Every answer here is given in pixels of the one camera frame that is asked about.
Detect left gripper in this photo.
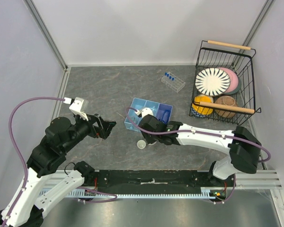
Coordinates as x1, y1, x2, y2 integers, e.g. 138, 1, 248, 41
62, 110, 117, 153

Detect blue compartment organizer box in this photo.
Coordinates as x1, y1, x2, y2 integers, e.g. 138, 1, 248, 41
124, 97, 173, 132

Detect blue safety glasses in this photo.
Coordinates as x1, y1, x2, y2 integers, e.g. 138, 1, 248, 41
161, 109, 170, 124

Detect small white dish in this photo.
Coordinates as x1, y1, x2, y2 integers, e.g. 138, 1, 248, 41
137, 140, 146, 149

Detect clear test tube rack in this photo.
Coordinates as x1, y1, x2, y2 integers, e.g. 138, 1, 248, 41
161, 71, 186, 93

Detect black wire dish basket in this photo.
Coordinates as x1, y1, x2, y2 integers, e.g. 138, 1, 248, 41
189, 44, 261, 125

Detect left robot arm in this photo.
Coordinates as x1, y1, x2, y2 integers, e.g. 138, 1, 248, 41
0, 114, 116, 227

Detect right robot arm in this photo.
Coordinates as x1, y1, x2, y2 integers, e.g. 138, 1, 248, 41
139, 114, 261, 186

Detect yellow bowl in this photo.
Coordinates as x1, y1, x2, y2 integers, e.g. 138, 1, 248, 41
191, 95, 213, 118

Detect white blue striped plate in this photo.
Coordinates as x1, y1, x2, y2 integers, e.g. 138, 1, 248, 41
195, 68, 231, 96

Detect brown wooden bowl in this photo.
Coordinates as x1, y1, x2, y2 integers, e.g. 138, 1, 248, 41
214, 96, 239, 119

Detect pink plate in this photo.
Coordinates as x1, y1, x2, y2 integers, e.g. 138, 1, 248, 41
219, 67, 238, 84

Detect dark green plate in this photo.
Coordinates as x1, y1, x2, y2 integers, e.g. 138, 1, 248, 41
224, 78, 241, 95

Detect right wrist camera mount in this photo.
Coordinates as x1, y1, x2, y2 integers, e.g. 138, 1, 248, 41
134, 107, 154, 118

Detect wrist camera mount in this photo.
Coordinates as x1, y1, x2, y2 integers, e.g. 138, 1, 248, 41
64, 97, 89, 121
134, 107, 154, 118

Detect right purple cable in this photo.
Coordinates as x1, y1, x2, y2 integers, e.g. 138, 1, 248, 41
125, 106, 272, 163

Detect purple cable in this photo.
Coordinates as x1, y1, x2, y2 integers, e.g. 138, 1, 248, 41
1, 96, 73, 227
125, 106, 272, 163

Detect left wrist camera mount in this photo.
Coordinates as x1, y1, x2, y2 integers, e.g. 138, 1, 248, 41
64, 97, 89, 121

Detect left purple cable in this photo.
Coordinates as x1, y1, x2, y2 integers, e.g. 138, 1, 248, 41
1, 96, 73, 227

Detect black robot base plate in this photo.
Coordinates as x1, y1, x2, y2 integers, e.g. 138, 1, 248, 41
79, 170, 233, 194

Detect light blue cable duct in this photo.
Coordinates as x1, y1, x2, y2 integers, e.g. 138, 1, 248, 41
40, 188, 225, 199

